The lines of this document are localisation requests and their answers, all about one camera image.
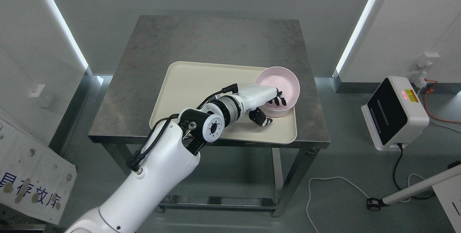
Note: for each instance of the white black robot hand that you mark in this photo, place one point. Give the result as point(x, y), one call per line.
point(252, 97)

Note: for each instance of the pink bowl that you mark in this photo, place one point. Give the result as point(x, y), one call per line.
point(273, 110)
point(284, 80)

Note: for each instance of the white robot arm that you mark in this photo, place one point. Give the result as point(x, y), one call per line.
point(171, 153)

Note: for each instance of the cream plastic tray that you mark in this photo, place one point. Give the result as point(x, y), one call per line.
point(186, 85)

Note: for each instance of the stainless steel table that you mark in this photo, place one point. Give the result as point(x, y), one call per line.
point(158, 41)

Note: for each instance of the white black device box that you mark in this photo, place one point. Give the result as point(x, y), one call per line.
point(394, 115)

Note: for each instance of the white stand leg with caster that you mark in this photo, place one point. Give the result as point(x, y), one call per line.
point(375, 204)

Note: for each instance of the white perforated panel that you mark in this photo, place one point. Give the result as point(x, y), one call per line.
point(449, 195)

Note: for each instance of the white sign board blue letters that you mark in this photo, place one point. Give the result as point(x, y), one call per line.
point(35, 180)

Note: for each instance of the white wall socket plug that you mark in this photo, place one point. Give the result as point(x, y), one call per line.
point(423, 64)

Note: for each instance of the white wall switch box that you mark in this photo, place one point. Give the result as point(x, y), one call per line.
point(42, 96)

